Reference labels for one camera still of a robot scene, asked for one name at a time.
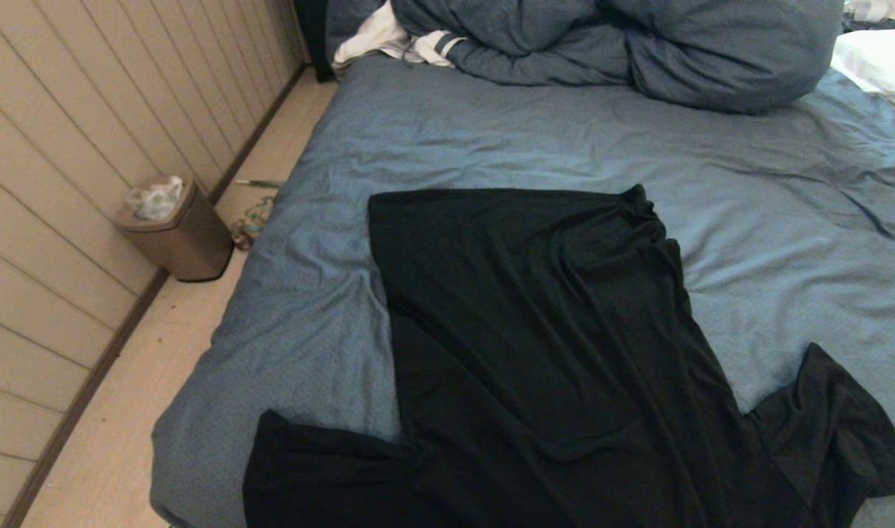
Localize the black moon print t-shirt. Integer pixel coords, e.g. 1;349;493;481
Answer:
242;183;895;528

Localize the patterned crumpled cloth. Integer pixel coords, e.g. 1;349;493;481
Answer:
231;196;277;251

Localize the white striped garment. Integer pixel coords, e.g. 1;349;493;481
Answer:
332;0;467;68

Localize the brown trash bin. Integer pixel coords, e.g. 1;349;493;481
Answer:
115;175;235;282

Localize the dark bedside furniture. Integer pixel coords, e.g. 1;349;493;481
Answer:
295;0;338;83

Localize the crumpled plastic bin bag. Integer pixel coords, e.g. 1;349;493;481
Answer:
126;175;186;221

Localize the blue crumpled duvet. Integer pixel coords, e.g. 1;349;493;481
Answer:
326;0;844;116

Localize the white pillow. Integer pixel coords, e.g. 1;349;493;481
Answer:
829;26;895;122

